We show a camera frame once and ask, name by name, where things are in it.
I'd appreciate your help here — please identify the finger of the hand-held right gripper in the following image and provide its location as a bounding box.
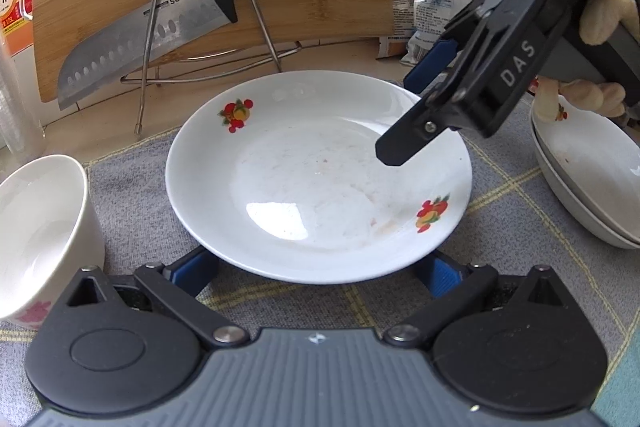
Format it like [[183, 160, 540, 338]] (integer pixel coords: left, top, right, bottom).
[[375, 0, 546, 168], [403, 0, 506, 94]]

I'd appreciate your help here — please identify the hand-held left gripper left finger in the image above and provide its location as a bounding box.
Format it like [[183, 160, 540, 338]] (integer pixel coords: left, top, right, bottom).
[[65, 247, 251, 350]]

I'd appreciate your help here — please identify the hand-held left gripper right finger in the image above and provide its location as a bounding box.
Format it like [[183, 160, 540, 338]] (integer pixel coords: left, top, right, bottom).
[[384, 256, 562, 350]]

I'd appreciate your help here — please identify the white plate with food residue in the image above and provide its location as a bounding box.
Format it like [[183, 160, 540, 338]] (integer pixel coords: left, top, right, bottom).
[[532, 132, 640, 251]]

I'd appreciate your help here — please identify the person's right hand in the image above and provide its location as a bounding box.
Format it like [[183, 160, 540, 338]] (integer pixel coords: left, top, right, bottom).
[[532, 0, 640, 122]]

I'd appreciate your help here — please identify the white bag blue print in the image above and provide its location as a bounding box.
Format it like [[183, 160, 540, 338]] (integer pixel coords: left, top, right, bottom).
[[400, 0, 507, 68]]

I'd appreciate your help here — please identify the white bag orange print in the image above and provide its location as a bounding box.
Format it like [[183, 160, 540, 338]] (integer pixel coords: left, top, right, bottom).
[[377, 0, 426, 60]]

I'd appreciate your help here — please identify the grey teal checked towel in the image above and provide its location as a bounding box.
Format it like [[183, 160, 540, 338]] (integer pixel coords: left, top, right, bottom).
[[0, 94, 640, 427]]

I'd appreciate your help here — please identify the white bowl pink flower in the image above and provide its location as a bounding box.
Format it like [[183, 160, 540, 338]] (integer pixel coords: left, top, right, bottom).
[[0, 154, 106, 330]]

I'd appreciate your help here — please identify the metal wire rack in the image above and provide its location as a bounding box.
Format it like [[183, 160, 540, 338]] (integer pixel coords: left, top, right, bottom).
[[120, 0, 303, 135]]

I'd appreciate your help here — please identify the black handled kitchen knife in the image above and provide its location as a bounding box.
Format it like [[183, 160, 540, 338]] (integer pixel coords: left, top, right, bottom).
[[56, 0, 357, 111]]

